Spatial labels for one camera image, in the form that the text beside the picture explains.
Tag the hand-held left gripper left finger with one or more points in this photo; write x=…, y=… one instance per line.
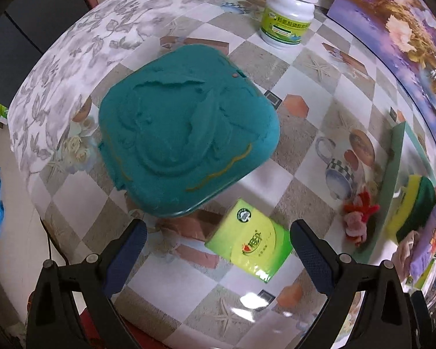
x=129, y=254

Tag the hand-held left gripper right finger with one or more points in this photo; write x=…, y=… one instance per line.
x=309, y=254

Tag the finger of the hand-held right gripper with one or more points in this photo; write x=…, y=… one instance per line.
x=421, y=316

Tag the green tissue packet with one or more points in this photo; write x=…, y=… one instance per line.
x=252, y=241

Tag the red pink plush toy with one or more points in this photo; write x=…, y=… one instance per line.
x=359, y=221

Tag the yellow green sponge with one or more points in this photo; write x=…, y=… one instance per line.
x=418, y=207

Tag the teal shallow box tray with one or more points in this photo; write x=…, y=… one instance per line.
x=392, y=174

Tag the yellow-green cloth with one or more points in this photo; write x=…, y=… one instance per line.
x=428, y=280

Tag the beige pink cloth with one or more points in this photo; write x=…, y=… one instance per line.
x=405, y=252

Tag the purple printed cloth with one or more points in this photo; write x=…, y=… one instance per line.
x=434, y=236

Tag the teal plastic container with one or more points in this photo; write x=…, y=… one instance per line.
x=189, y=127

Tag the checkered printed tablecloth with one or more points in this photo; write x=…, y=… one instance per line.
x=312, y=69

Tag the grey floral tablecloth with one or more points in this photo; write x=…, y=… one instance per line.
x=65, y=61

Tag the white bottle green label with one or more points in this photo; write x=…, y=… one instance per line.
x=289, y=18

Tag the floral painting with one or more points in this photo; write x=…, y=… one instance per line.
x=403, y=18

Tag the dark cabinet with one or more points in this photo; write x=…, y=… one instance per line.
x=25, y=18

